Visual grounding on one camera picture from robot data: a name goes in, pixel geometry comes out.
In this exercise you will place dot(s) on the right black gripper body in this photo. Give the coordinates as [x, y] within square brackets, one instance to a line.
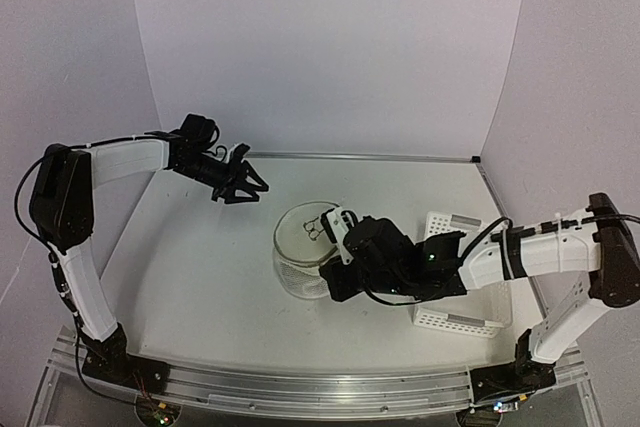
[343, 289]

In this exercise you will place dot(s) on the white plastic basket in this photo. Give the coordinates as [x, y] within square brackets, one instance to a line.
[483, 313]

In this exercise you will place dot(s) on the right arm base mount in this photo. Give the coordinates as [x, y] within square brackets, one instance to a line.
[509, 380]

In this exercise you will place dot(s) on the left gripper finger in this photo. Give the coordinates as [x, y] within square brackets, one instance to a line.
[250, 177]
[239, 195]

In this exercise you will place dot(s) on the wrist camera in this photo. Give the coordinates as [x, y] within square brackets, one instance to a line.
[337, 222]
[237, 152]

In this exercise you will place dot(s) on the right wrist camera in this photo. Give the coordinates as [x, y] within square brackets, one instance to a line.
[337, 222]

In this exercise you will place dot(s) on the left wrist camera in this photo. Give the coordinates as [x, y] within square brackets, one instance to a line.
[237, 152]

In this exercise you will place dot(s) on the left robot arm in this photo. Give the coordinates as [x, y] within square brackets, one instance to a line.
[61, 206]

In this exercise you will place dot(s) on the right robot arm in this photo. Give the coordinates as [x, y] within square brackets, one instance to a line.
[376, 258]

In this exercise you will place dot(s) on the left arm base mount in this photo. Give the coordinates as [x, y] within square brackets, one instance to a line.
[109, 361]

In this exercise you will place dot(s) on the white mesh laundry bag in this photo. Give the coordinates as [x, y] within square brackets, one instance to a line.
[300, 248]

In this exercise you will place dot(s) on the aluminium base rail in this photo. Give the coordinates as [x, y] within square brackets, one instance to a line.
[330, 396]

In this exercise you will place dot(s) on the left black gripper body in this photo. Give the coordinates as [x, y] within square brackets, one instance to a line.
[218, 176]

